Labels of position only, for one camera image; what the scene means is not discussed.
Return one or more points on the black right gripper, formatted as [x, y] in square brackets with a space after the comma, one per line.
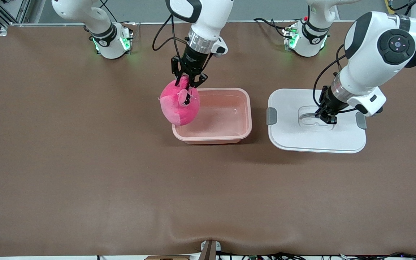
[192, 62]

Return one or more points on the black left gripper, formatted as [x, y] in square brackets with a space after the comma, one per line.
[330, 103]

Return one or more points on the white box lid grey clips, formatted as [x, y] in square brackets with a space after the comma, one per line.
[302, 137]

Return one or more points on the pink plush toy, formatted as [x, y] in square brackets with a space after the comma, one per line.
[179, 112]

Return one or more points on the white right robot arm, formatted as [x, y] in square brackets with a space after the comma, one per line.
[208, 14]

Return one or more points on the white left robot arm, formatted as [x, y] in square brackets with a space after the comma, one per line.
[374, 61]

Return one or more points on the pink plastic storage box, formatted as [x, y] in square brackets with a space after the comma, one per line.
[222, 119]

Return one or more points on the brown table mat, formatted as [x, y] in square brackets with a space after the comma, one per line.
[208, 198]

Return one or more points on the silver table edge rail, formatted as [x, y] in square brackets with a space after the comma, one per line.
[146, 22]

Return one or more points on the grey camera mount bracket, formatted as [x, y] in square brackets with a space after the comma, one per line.
[209, 251]

